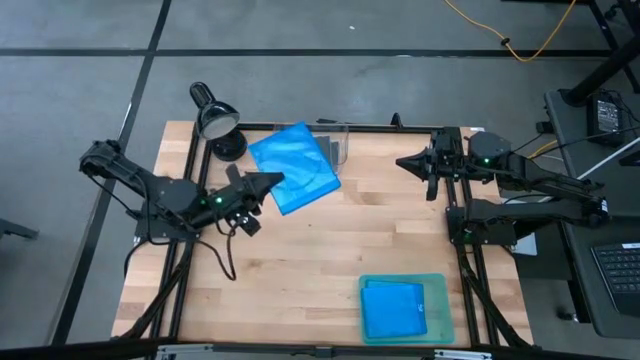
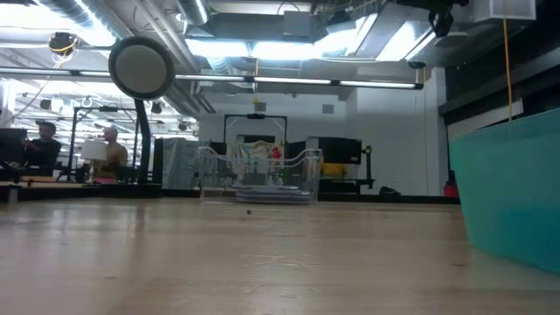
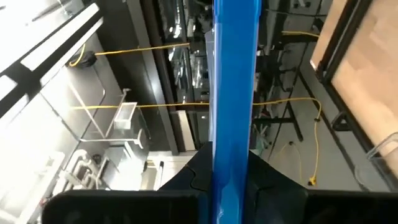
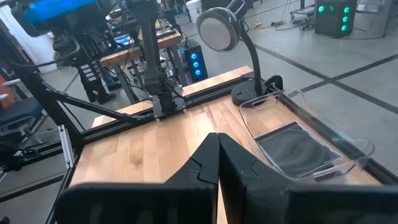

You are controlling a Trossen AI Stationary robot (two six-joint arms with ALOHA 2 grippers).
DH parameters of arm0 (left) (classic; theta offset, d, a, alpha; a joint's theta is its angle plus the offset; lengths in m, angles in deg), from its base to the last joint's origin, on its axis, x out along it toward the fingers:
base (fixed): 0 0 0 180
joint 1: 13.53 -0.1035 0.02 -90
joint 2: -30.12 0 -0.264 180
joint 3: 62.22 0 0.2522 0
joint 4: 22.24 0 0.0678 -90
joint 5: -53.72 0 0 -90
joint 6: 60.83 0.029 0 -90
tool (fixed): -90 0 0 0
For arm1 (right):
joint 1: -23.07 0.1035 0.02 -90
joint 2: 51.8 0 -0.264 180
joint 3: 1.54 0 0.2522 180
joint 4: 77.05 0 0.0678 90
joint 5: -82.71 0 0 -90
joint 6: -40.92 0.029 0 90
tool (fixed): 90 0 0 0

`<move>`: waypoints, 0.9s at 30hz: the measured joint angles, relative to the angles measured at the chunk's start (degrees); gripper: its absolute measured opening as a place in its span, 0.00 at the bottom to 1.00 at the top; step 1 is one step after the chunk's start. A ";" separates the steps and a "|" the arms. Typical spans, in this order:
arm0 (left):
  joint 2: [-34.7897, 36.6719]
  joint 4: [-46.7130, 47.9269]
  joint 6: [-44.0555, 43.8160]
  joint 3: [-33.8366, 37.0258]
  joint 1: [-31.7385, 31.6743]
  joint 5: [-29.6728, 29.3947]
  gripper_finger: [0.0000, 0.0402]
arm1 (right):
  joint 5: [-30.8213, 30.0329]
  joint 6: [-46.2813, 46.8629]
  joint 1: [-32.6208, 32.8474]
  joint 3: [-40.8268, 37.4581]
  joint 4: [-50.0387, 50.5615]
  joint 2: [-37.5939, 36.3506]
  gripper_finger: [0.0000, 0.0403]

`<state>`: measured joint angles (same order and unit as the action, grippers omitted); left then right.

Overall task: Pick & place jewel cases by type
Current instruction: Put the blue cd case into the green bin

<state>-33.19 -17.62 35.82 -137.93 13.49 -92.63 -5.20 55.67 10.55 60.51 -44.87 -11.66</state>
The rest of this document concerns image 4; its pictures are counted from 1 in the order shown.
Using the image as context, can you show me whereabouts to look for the computer tower blue lights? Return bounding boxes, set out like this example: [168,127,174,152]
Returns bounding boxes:
[181,39,209,84]

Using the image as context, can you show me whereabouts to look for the silver frame bracket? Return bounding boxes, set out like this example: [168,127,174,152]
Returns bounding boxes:
[58,124,76,169]

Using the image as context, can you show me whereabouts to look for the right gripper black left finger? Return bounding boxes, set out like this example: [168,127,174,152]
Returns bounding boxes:
[164,133,220,185]

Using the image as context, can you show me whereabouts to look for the black aluminium table frame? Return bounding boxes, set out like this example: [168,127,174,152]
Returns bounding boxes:
[0,18,398,224]

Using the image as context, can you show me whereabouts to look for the dark blue office chair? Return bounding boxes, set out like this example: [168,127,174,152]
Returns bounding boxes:
[0,76,44,147]

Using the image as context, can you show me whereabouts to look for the black tray jewel case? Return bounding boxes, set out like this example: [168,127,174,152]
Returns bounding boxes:
[256,121,343,179]

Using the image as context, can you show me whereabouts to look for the clear plastic bin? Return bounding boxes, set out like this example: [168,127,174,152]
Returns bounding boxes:
[238,88,376,185]

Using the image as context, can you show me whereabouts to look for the black clamp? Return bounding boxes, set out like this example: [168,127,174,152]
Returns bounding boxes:
[264,74,284,94]

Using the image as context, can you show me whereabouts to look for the black box green lights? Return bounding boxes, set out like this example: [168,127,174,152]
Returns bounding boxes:
[313,0,358,39]

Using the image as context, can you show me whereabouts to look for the white bucket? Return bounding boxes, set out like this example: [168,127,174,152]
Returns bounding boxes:
[185,0,203,24]

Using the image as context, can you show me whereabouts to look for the grey wheeled dolly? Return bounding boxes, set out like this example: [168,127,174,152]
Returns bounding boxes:
[290,4,315,20]

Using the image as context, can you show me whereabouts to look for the wooden workbench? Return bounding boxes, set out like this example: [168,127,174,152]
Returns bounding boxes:
[99,30,183,105]

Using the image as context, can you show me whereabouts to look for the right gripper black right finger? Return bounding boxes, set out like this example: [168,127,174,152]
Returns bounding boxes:
[218,133,297,224]

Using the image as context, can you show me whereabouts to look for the black gooseneck desk lamp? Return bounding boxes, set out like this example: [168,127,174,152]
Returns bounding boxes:
[195,0,269,107]

